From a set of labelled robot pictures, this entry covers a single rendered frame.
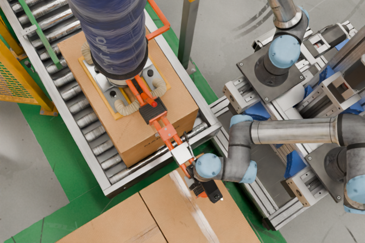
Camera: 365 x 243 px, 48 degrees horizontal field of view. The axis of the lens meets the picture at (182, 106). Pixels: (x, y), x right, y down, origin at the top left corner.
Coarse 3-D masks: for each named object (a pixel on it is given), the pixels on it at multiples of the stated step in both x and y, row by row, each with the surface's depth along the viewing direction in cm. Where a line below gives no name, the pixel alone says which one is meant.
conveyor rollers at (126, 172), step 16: (32, 0) 240; (64, 0) 242; (64, 16) 239; (32, 32) 235; (64, 32) 236; (64, 64) 230; (64, 80) 227; (64, 96) 224; (96, 128) 220; (112, 144) 218; (176, 144) 219; (112, 160) 215; (144, 160) 216; (112, 176) 213
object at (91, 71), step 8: (80, 64) 186; (88, 64) 185; (88, 72) 184; (96, 72) 183; (96, 80) 183; (96, 88) 182; (112, 88) 182; (120, 88) 183; (104, 96) 181; (112, 96) 178; (120, 96) 181; (112, 104) 180; (128, 104) 180; (112, 112) 179
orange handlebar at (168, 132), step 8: (152, 0) 183; (160, 16) 181; (168, 24) 180; (160, 32) 179; (128, 80) 171; (136, 80) 172; (144, 88) 170; (136, 96) 170; (152, 96) 170; (160, 128) 166; (168, 128) 166; (160, 136) 167; (168, 136) 165; (176, 136) 165; (168, 144) 164; (192, 160) 163; (184, 168) 162
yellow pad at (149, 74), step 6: (150, 60) 187; (150, 66) 186; (156, 66) 187; (144, 72) 185; (150, 72) 182; (156, 72) 185; (144, 78) 184; (150, 78) 184; (162, 78) 185; (150, 84) 184; (168, 84) 184; (150, 90) 183
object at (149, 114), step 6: (156, 96) 168; (144, 102) 167; (156, 102) 168; (162, 102) 168; (144, 108) 167; (150, 108) 167; (156, 108) 168; (162, 108) 168; (144, 114) 167; (150, 114) 167; (156, 114) 167; (162, 114) 166; (144, 120) 170; (150, 120) 165
